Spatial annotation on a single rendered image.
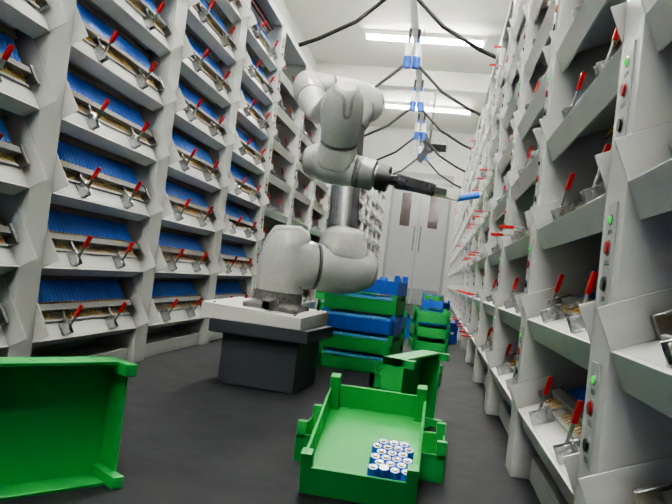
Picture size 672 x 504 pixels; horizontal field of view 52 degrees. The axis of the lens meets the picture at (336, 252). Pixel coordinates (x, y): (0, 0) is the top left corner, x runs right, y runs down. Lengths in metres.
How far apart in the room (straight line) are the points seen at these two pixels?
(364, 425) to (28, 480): 0.63
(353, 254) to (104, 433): 1.20
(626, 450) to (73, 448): 0.84
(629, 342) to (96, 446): 0.85
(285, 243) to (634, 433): 1.50
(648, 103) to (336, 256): 1.50
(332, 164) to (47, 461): 1.07
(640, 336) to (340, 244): 1.51
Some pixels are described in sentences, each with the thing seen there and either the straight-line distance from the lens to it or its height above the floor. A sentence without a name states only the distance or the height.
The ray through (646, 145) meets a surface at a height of 0.57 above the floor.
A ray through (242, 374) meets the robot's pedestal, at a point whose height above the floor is 0.04.
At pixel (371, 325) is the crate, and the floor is 0.19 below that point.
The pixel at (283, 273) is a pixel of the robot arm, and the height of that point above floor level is 0.36.
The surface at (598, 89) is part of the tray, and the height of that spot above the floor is 0.70.
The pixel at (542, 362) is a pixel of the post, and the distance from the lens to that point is 1.53.
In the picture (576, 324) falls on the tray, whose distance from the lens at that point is 1.07.
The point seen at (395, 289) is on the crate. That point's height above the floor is 0.34.
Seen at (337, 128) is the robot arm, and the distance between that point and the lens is 1.84.
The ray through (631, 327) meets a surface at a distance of 0.83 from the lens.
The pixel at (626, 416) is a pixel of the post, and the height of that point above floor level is 0.26.
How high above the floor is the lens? 0.39
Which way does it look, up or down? 2 degrees up
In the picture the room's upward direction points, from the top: 7 degrees clockwise
